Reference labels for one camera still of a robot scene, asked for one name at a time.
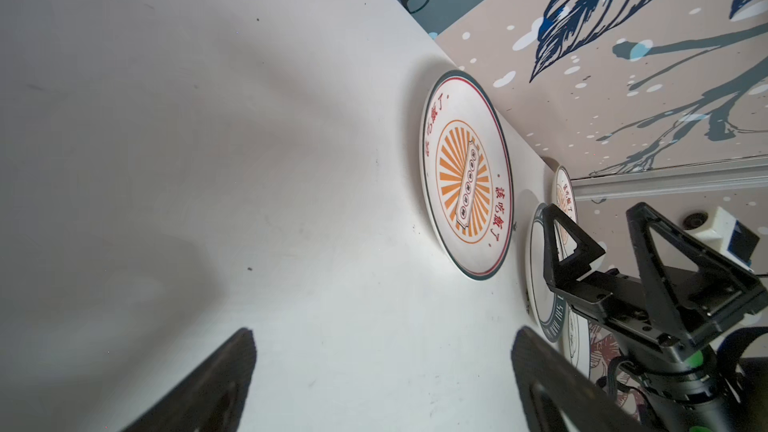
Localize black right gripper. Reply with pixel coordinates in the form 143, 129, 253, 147
511, 202, 767, 432

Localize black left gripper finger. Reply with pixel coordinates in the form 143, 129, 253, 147
126, 328, 257, 432

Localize green rimmed plate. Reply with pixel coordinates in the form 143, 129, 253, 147
525, 203, 568, 349

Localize orange sunburst plate corner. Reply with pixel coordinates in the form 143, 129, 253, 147
551, 166, 578, 223

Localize orange sunburst plate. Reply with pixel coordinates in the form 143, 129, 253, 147
418, 70, 515, 281

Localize white black pattern plate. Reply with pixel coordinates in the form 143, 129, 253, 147
562, 307, 591, 378

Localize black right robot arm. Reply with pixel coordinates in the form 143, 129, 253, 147
511, 202, 767, 431

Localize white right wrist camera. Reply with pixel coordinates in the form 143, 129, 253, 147
682, 206, 760, 272

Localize right aluminium frame post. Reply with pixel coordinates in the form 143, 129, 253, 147
572, 155, 767, 203

